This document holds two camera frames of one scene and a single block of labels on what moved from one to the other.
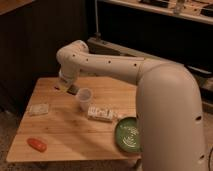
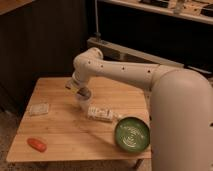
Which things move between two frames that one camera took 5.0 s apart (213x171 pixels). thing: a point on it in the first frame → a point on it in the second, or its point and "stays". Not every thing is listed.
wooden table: [61, 126] stays
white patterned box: [101, 113] stays
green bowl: [128, 135] stays
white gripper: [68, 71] → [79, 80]
